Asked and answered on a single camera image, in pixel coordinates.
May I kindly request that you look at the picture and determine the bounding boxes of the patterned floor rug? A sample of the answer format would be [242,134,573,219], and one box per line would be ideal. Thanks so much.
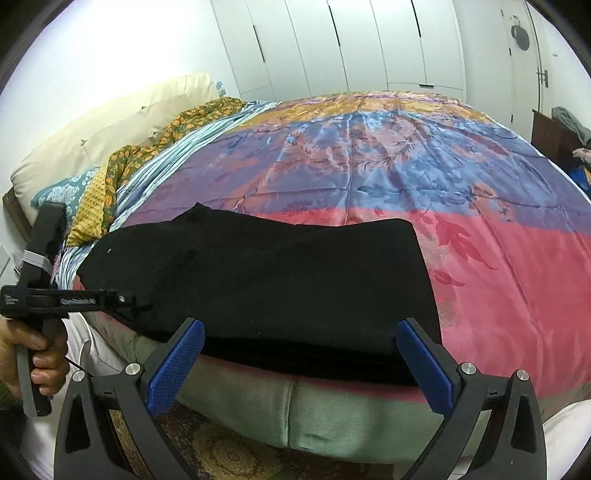
[106,401,402,480]

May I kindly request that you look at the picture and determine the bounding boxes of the white wardrobe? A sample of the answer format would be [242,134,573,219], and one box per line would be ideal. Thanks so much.
[210,0,467,104]

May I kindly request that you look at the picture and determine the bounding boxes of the person's right leg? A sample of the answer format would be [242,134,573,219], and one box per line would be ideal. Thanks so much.
[540,399,591,480]

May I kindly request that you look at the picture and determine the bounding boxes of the white door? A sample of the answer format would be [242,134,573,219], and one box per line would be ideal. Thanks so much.
[503,0,555,126]

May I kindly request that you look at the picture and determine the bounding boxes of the dark wooden cabinet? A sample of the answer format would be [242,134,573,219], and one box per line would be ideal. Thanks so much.
[531,109,588,158]

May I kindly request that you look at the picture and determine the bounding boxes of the bed with colourful quilt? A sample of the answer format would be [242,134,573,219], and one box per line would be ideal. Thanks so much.
[55,90,591,457]

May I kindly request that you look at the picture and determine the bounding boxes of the black pants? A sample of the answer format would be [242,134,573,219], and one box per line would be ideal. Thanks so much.
[76,202,443,387]

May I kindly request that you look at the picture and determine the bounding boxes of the blue cloth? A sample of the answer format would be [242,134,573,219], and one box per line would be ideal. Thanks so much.
[569,165,591,199]

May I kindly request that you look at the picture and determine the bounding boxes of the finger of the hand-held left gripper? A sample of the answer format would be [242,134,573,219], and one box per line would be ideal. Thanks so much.
[98,288,154,320]

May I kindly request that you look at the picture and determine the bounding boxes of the cream headboard cushion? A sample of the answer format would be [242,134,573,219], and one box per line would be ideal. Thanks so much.
[11,71,220,217]

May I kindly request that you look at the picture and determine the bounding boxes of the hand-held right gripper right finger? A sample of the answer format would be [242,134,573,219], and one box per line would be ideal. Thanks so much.
[394,318,548,480]

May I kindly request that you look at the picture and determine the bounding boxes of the orange floral green cloth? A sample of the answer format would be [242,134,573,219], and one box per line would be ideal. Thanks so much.
[104,97,245,232]

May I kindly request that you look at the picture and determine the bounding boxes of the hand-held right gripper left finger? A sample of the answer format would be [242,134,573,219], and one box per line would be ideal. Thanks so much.
[54,316,206,480]

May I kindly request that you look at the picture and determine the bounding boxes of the teal floral pillow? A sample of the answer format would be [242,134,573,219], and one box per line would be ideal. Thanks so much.
[31,166,100,222]

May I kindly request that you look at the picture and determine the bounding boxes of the round grey door hanging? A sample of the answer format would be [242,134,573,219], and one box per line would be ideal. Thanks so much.
[510,23,532,51]

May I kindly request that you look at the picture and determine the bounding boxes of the person's left hand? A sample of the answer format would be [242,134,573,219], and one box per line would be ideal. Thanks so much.
[0,318,71,398]

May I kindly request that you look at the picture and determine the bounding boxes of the yellow dotted pillow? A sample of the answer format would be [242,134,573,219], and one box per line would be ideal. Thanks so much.
[65,173,112,247]

